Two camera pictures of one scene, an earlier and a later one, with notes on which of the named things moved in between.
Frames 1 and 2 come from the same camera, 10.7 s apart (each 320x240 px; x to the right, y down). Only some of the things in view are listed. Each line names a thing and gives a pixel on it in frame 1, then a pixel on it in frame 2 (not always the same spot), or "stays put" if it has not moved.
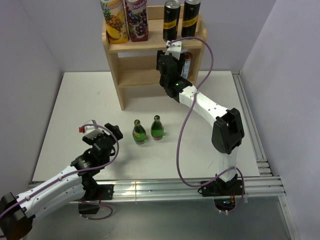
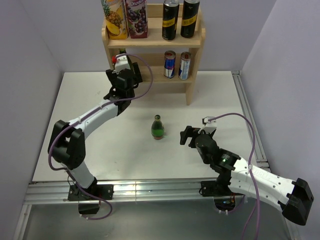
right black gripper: x=180 y=62 -> x=189 y=132
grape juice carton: x=136 y=12 stays put
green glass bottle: x=157 y=128 stays put
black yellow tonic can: x=190 y=16 stays put
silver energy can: x=187 y=66 stays put
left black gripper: x=115 y=129 -> x=111 y=77
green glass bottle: x=139 y=133 -> x=122 y=50
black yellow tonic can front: x=171 y=20 stays put
